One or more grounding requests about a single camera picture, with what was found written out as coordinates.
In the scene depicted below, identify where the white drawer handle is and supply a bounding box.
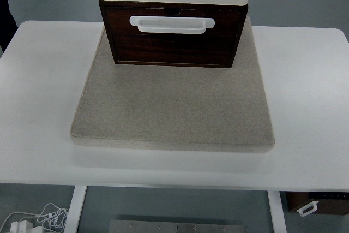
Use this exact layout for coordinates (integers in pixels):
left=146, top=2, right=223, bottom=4
left=129, top=15, right=215, bottom=35

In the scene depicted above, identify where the dark wooden drawer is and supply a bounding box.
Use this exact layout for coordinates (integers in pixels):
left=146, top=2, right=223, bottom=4
left=105, top=8, right=243, bottom=37

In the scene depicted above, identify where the beige fabric mat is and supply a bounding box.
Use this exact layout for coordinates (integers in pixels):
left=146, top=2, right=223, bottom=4
left=70, top=16, right=275, bottom=154

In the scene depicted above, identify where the grey metal plate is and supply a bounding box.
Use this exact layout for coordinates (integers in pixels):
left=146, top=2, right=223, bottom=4
left=109, top=219, right=246, bottom=233

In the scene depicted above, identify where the white table leg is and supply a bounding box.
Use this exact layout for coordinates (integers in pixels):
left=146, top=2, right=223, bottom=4
left=64, top=186, right=87, bottom=233
left=267, top=190, right=287, bottom=233

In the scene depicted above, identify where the brown wooden box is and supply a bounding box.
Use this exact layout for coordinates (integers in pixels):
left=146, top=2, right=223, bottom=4
left=285, top=191, right=349, bottom=216

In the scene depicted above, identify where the person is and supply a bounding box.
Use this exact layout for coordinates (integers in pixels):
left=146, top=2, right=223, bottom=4
left=0, top=0, right=19, bottom=52

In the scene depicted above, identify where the white charger block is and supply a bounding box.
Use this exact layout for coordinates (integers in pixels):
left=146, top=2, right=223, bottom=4
left=10, top=219, right=35, bottom=233

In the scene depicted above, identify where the dark wooden cabinet frame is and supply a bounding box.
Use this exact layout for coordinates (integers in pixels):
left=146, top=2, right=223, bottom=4
left=98, top=0, right=249, bottom=69

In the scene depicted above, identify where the white tangled cable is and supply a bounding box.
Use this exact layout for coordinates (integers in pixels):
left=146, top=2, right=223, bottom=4
left=0, top=202, right=69, bottom=233

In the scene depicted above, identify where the white box handle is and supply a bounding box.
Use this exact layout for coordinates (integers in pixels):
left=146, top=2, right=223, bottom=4
left=296, top=200, right=320, bottom=217

